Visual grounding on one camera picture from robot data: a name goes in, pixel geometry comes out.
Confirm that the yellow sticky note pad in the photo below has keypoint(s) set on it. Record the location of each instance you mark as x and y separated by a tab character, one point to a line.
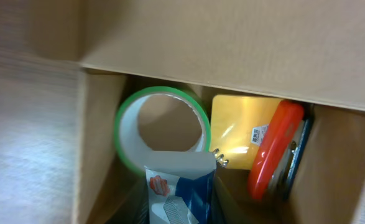
238	126

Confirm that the green tape roll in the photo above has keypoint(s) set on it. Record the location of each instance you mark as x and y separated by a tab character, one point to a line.
131	148

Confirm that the white blue staples box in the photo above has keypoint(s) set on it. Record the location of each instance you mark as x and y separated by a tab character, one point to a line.
179	186

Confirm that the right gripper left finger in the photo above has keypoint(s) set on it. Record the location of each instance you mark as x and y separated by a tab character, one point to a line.
135	208

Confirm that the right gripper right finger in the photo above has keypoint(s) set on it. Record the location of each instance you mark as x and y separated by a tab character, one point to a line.
230	209

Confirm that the brown cardboard box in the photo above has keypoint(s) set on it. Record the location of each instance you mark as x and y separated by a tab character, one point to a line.
311	51

